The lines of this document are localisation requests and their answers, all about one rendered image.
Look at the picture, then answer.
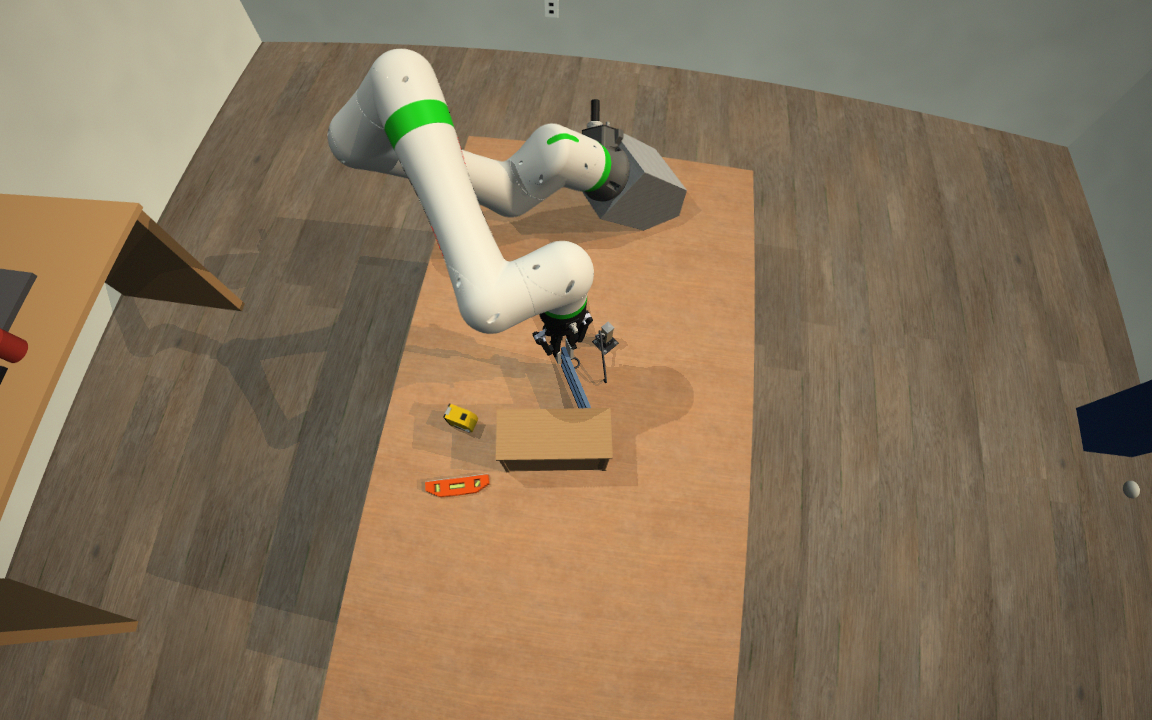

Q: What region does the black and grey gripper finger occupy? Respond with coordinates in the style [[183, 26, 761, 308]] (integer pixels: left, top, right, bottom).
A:
[[532, 329, 563, 364], [566, 310, 593, 359]]

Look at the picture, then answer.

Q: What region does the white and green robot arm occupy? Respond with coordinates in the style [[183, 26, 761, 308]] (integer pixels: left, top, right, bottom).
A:
[[328, 50, 630, 334]]

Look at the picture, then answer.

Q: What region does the orange spirit level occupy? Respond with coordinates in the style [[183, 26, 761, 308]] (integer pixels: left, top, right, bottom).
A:
[[425, 473, 488, 497]]

